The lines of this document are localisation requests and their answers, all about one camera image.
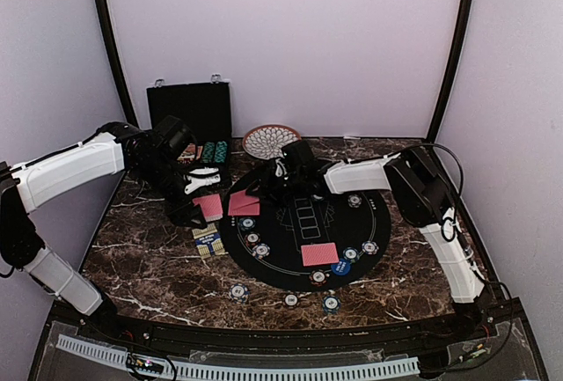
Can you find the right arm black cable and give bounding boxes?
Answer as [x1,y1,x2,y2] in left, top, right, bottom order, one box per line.
[413,143,464,241]

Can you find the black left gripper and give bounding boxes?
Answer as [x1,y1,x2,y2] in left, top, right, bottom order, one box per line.
[135,156,208,229]

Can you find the black corner frame post right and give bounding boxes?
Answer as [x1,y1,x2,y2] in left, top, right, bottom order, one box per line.
[426,0,472,143]

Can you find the white cable tray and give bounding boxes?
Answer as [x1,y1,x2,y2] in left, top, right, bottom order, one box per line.
[55,334,420,380]

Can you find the green chip row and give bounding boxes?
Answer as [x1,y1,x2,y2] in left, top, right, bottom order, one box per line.
[201,142,216,164]
[213,141,229,165]

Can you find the green chip row left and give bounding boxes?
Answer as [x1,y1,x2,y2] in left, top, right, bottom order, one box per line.
[201,142,216,164]

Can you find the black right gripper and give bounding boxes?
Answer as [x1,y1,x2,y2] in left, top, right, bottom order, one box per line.
[247,168,305,207]

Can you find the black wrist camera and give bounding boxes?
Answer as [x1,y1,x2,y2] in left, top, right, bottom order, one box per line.
[152,115,197,159]
[281,139,315,172]

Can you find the red playing card deck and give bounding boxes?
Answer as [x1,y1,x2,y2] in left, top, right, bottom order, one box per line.
[193,194,223,223]

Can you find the blue small blind button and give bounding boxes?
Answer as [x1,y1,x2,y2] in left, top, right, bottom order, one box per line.
[331,260,351,276]

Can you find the blue green chip stack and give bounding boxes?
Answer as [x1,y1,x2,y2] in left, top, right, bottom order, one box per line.
[322,295,341,314]

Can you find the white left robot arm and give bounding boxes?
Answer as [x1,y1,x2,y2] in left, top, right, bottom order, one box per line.
[1,117,222,342]

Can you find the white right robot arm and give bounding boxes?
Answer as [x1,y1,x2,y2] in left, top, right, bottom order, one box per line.
[250,141,486,305]

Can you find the blue tan chip stack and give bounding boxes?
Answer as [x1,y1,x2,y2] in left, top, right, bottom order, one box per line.
[229,283,250,304]

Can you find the red cards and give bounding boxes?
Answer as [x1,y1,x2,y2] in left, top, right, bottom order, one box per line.
[228,190,260,216]
[301,242,340,267]

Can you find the green chip row right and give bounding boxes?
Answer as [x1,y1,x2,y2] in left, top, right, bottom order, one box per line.
[213,141,229,165]

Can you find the brown white chip stack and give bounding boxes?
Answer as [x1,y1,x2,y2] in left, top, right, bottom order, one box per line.
[284,294,298,306]

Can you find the round black poker mat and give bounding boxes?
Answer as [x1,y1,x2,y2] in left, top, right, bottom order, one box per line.
[219,165,391,291]

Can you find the black corner frame post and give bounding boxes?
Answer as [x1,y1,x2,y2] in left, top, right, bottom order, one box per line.
[94,0,138,126]
[426,0,472,143]

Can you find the black poker chip case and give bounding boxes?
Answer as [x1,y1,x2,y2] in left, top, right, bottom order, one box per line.
[146,82,232,180]

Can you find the black corner frame post left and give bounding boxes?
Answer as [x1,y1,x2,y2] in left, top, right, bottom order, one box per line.
[94,0,138,126]

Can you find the cards in case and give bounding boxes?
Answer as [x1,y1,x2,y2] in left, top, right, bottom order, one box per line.
[179,143,203,161]

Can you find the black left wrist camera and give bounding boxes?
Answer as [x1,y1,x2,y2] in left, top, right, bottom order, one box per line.
[152,115,197,159]

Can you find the patterned ceramic plate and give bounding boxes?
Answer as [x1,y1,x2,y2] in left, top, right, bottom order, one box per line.
[242,124,301,160]

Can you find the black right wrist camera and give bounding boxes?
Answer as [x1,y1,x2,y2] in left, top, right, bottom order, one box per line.
[281,139,315,172]

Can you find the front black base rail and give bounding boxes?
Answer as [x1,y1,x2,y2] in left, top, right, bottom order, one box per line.
[80,298,527,363]

